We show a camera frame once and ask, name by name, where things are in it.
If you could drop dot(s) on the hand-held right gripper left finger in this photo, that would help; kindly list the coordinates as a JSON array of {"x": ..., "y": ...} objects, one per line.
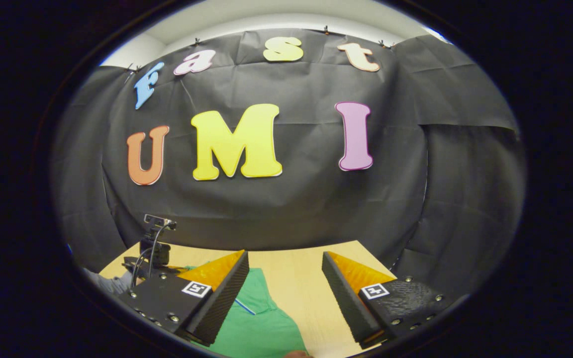
[{"x": 222, "y": 298}]

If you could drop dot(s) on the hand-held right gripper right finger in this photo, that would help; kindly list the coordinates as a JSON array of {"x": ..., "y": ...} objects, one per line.
[{"x": 348, "y": 303}]

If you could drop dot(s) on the green T-shirt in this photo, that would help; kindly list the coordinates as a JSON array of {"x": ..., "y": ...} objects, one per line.
[{"x": 261, "y": 333}]

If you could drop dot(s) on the silver webcam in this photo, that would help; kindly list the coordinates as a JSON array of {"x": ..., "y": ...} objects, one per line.
[{"x": 158, "y": 221}]

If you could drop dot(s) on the black backdrop cloth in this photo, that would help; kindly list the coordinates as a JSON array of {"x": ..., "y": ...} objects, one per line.
[{"x": 291, "y": 209}]

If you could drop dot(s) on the grey cloth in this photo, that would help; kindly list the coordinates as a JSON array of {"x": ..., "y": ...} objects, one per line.
[{"x": 110, "y": 283}]

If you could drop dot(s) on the black camera on stand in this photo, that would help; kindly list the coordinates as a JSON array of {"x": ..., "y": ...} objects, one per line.
[{"x": 154, "y": 251}]

